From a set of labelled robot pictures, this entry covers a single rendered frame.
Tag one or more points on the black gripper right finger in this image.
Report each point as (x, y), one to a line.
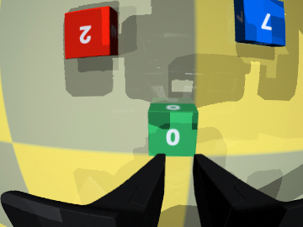
(223, 200)

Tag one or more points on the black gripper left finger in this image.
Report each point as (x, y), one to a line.
(135, 203)

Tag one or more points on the blue block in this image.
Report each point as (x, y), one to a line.
(260, 22)

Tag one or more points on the red block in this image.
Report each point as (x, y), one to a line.
(91, 32)

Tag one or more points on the green block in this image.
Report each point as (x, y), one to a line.
(172, 129)

